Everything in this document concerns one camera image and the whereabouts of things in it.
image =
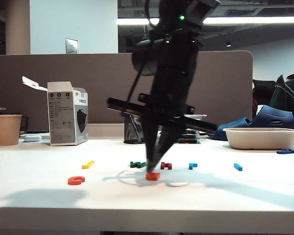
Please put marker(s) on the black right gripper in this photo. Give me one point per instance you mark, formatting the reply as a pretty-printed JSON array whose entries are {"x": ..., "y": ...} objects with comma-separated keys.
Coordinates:
[{"x": 172, "y": 93}]

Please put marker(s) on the orange letter a magnet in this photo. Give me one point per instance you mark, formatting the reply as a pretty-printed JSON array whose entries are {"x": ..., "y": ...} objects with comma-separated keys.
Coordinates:
[{"x": 154, "y": 176}]

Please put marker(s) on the blue letter r magnet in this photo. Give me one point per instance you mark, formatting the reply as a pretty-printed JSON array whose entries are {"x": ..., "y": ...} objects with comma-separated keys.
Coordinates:
[{"x": 191, "y": 167}]

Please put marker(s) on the orange letter c magnet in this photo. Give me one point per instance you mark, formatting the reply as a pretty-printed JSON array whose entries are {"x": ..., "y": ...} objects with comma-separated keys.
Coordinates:
[{"x": 74, "y": 181}]

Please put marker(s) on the red letter h magnet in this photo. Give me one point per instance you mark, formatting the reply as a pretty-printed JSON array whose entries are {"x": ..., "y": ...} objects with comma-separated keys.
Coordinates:
[{"x": 163, "y": 166}]

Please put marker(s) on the green letter w magnet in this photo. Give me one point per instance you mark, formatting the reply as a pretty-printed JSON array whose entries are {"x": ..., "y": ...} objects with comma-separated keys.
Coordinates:
[{"x": 134, "y": 165}]

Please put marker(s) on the yellow letter j magnet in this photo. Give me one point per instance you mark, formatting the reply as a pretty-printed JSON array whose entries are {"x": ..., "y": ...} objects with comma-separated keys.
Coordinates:
[{"x": 87, "y": 166}]

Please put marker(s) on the blue letter l magnet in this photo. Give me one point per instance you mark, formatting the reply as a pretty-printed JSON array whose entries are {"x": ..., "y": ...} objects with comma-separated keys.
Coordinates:
[{"x": 238, "y": 167}]

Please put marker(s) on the silver capped black pen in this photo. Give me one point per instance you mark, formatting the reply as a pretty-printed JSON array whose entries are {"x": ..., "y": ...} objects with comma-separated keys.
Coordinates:
[
  {"x": 139, "y": 133},
  {"x": 134, "y": 124}
]

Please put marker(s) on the black mesh pen holder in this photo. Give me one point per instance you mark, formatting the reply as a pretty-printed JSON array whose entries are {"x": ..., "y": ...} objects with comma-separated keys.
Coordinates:
[{"x": 132, "y": 133}]

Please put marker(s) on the navy blue slipper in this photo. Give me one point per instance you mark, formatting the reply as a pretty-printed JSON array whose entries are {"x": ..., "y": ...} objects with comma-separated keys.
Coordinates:
[
  {"x": 235, "y": 124},
  {"x": 272, "y": 117}
]

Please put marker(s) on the white grey mask box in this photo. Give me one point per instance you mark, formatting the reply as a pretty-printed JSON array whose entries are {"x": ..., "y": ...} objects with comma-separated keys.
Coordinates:
[{"x": 61, "y": 117}]

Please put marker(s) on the beige pulp bowl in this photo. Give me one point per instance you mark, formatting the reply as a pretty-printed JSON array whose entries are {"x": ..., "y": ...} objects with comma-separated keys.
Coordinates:
[{"x": 259, "y": 140}]

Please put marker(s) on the brown desk partition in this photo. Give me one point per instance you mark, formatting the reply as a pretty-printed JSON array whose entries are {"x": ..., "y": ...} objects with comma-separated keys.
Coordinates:
[{"x": 63, "y": 80}]

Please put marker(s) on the black office chair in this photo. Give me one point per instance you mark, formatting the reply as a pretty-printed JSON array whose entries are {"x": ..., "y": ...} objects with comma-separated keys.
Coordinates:
[{"x": 264, "y": 86}]

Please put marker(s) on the small white case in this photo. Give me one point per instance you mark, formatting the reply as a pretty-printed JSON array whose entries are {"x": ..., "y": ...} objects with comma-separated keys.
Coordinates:
[{"x": 32, "y": 138}]

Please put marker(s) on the person in green shirt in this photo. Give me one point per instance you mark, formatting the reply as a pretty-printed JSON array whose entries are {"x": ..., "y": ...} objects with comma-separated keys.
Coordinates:
[{"x": 284, "y": 98}]

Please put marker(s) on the brown paper cup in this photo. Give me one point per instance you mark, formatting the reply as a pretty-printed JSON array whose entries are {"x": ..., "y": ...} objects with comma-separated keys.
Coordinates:
[{"x": 7, "y": 129}]

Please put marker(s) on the ceiling light strip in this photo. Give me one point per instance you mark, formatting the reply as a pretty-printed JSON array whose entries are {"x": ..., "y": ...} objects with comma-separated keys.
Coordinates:
[{"x": 259, "y": 20}]

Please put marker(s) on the metal wall plate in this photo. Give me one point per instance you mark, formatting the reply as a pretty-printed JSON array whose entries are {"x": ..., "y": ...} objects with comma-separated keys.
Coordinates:
[{"x": 71, "y": 46}]

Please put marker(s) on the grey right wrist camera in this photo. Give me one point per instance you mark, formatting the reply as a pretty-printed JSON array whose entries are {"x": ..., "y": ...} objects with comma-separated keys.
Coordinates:
[{"x": 203, "y": 9}]

